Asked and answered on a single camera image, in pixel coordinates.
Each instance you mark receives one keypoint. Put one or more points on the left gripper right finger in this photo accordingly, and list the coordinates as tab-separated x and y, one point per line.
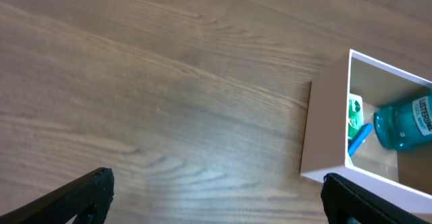
345	202

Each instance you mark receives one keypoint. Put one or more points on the blue mouthwash bottle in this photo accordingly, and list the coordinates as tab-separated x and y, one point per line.
406	126

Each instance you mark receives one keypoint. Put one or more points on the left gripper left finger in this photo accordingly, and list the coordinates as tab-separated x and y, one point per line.
84	200

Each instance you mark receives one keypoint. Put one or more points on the white cardboard box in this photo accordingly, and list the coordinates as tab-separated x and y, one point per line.
402	178

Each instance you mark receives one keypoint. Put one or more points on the green white soap packet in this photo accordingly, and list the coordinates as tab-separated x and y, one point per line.
355	115

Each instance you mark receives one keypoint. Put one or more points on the green toothbrush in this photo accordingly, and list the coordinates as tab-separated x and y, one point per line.
349	159

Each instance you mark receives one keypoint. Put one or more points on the blue disposable razor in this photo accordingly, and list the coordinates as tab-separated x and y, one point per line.
359	138

